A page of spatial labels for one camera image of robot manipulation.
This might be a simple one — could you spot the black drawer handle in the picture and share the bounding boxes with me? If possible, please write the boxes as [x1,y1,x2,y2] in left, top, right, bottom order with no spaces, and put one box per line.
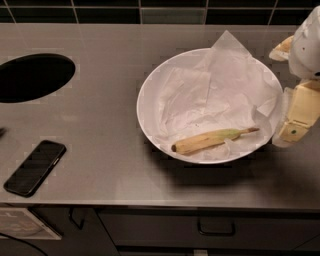
[197,218,236,237]

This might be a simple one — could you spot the dark drawer front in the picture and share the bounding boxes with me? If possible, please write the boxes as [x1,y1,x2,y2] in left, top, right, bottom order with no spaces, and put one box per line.
[101,213,320,250]

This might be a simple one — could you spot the white crumpled paper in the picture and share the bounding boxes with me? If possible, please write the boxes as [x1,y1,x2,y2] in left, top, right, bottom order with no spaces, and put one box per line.
[156,31,280,160]

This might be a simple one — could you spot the black round countertop hole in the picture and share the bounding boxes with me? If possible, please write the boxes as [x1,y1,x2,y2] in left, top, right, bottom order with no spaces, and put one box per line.
[0,53,76,103]

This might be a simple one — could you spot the white framed paper sign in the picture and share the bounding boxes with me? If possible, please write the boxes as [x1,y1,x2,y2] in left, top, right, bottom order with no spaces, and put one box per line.
[0,208,62,240]

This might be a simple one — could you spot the white bowl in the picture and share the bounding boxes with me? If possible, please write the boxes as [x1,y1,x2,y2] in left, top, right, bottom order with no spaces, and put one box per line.
[137,48,282,164]

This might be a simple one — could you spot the black cabinet door handle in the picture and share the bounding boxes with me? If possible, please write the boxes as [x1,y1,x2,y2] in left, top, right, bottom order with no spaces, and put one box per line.
[68,207,85,230]

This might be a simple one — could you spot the black smartphone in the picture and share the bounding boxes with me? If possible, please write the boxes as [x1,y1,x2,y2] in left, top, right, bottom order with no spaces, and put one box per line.
[4,140,67,198]

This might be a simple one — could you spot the yellow banana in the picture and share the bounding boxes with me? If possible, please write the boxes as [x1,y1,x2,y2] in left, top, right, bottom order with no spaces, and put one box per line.
[171,127,258,155]

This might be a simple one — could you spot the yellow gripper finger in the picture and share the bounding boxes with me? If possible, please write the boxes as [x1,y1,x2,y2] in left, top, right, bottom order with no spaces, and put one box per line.
[269,36,293,61]
[279,80,320,143]

